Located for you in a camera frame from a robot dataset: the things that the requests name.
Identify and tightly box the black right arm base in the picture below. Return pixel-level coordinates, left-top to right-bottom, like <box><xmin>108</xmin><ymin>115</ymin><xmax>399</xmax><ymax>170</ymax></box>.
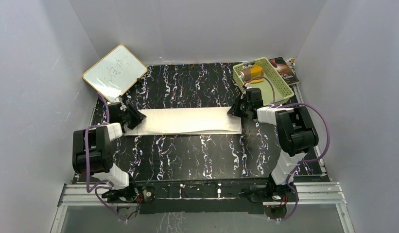
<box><xmin>246</xmin><ymin>182</ymin><xmax>299</xmax><ymax>222</ymax></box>

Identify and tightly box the dark book with red cover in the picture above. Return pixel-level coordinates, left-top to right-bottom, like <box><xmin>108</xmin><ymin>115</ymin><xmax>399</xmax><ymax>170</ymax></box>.
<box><xmin>268</xmin><ymin>57</ymin><xmax>299</xmax><ymax>85</ymax></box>

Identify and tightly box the white cloth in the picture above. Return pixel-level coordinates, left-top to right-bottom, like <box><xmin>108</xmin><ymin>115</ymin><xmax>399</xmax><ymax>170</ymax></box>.
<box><xmin>124</xmin><ymin>107</ymin><xmax>242</xmax><ymax>136</ymax></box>

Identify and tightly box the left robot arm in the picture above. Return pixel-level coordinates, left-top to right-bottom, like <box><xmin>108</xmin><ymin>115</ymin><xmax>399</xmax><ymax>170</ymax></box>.
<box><xmin>72</xmin><ymin>97</ymin><xmax>146</xmax><ymax>202</ymax></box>

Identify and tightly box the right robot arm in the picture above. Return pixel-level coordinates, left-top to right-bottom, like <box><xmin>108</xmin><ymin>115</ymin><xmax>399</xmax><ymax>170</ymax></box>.
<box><xmin>227</xmin><ymin>88</ymin><xmax>319</xmax><ymax>201</ymax></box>

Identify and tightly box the green perforated plastic basket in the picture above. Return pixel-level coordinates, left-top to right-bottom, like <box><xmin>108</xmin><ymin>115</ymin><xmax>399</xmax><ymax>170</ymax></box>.
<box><xmin>233</xmin><ymin>57</ymin><xmax>295</xmax><ymax>105</ymax></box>

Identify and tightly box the aluminium front rail frame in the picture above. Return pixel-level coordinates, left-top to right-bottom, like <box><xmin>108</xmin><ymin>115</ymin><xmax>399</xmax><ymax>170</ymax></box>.
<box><xmin>50</xmin><ymin>182</ymin><xmax>356</xmax><ymax>233</ymax></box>

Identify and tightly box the white board with wooden frame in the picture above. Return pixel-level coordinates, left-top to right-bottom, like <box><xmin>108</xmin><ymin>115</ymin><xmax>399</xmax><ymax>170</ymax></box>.
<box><xmin>82</xmin><ymin>44</ymin><xmax>148</xmax><ymax>102</ymax></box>

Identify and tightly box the yellow brown bear towel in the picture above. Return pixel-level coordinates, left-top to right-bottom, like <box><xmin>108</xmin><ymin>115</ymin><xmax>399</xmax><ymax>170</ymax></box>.
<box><xmin>239</xmin><ymin>65</ymin><xmax>264</xmax><ymax>84</ymax></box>

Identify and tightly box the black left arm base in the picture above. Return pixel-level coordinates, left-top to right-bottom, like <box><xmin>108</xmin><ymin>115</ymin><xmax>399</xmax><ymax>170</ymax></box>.
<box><xmin>102</xmin><ymin>182</ymin><xmax>156</xmax><ymax>211</ymax></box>

